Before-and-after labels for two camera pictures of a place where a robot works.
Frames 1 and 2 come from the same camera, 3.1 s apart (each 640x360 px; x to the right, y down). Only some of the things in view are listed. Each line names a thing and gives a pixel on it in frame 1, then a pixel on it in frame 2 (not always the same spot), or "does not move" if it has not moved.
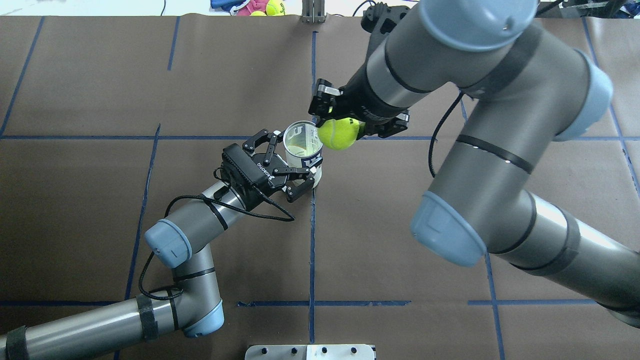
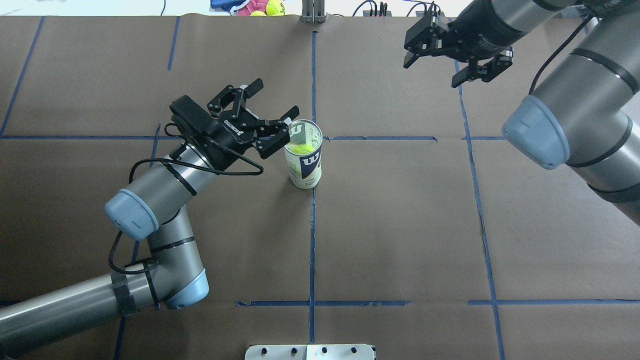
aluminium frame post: x=313 y=11 does not move
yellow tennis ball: x=339 y=134 → x=301 y=149
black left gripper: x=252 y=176 → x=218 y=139
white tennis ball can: x=303 y=149 does not move
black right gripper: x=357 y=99 → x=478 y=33
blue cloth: x=240 y=7 does not move
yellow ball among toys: x=274 y=8 does not move
